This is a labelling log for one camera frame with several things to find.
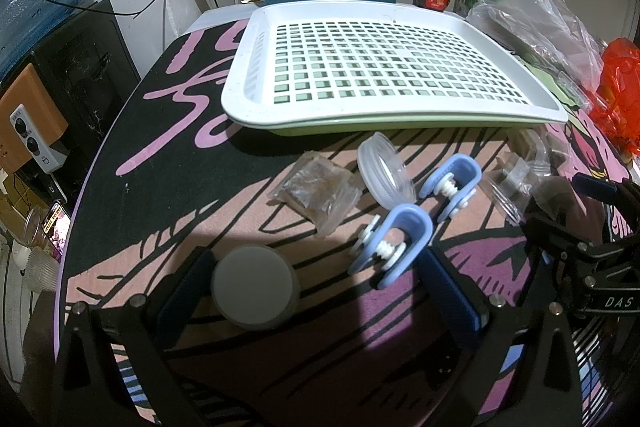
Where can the white perforated plastic tray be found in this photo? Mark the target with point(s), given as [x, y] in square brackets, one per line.
[390, 57]

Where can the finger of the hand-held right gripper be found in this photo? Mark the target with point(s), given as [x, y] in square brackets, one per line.
[595, 188]
[542, 232]

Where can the clear plastic round lid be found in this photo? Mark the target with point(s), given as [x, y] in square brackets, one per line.
[385, 169]

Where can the smartphone with lit screen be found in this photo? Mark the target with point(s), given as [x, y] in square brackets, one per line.
[56, 227]

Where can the orange wooden box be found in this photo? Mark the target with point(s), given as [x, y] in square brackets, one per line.
[30, 92]

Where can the printed cartoon table mat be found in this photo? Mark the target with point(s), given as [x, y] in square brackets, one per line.
[165, 187]

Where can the blue clip with white screw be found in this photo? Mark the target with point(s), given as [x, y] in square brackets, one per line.
[395, 247]
[452, 187]

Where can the clear drinking glass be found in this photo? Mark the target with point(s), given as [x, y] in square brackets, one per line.
[32, 227]

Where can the light green plastic tray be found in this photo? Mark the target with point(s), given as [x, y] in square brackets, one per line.
[400, 130]

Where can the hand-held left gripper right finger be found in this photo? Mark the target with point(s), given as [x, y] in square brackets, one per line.
[450, 302]

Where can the clear plastic bag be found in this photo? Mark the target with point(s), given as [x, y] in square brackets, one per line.
[540, 17]

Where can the ribbed glass cup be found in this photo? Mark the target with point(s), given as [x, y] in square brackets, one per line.
[42, 271]

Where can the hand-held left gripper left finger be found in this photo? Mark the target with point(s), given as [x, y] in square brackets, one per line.
[185, 292]

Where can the orange plastic bag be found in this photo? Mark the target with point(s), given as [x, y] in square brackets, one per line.
[620, 97]

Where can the black water dispenser cabinet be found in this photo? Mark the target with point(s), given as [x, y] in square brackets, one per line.
[90, 72]

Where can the white switch box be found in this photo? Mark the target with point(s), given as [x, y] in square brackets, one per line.
[32, 137]

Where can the grey round cap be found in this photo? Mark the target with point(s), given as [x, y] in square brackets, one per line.
[252, 284]

